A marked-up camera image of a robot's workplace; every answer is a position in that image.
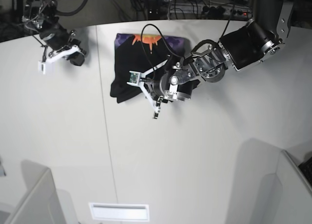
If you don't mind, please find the black T-shirt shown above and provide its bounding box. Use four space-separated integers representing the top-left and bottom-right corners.
110 33 189 103

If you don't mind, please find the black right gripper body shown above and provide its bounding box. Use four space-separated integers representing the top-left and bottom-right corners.
40 25 70 51

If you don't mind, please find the white partition panel left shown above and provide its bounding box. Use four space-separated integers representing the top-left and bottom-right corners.
0 167 79 224

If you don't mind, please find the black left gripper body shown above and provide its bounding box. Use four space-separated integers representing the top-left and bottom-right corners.
150 75 193 102

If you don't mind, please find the black keyboard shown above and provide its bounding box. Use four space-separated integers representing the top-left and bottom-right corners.
299 159 312 184

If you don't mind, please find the grey power strip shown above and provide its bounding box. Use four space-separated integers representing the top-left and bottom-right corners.
170 3 253 19

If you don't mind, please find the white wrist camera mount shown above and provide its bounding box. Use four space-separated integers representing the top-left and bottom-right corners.
38 45 81 74
127 59 168 119

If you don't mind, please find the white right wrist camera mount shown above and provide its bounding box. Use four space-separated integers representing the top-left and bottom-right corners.
38 45 81 74

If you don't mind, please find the white label plate on table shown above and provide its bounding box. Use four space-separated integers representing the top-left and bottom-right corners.
89 203 150 222

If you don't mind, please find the white partition panel right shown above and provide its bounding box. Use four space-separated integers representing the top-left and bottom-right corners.
253 151 312 224

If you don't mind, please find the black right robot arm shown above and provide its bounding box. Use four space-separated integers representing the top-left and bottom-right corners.
22 0 88 71

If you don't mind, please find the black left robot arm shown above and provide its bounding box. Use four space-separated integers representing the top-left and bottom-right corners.
142 0 294 106

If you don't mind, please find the white partition panel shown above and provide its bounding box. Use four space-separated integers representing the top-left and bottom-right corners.
0 167 79 224
253 151 312 224

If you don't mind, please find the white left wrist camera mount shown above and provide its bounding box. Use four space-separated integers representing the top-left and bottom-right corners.
127 59 168 119

